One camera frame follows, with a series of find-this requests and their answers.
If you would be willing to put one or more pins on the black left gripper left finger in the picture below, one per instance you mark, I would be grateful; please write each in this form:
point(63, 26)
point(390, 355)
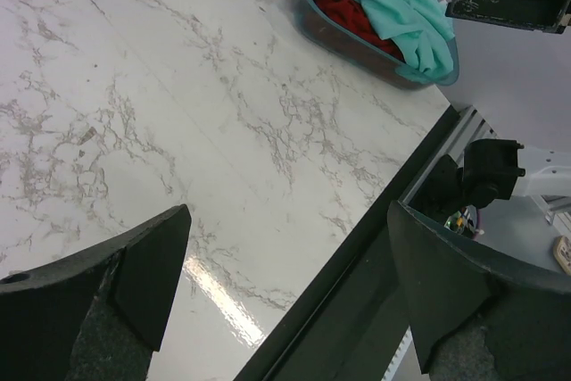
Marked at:
point(98, 314)

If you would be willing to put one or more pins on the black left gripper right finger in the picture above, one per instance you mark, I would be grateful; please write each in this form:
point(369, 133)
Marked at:
point(475, 313)

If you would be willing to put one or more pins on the teal t shirt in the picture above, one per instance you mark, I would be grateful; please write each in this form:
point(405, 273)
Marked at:
point(419, 28)

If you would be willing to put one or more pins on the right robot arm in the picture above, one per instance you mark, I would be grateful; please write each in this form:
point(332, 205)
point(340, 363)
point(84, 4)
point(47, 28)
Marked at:
point(514, 69)

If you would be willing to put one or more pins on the translucent blue plastic basket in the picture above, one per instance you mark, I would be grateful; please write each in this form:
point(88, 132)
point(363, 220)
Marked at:
point(315, 25)

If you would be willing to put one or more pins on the aluminium frame rail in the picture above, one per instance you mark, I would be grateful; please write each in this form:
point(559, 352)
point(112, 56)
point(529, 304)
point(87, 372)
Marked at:
point(449, 136)

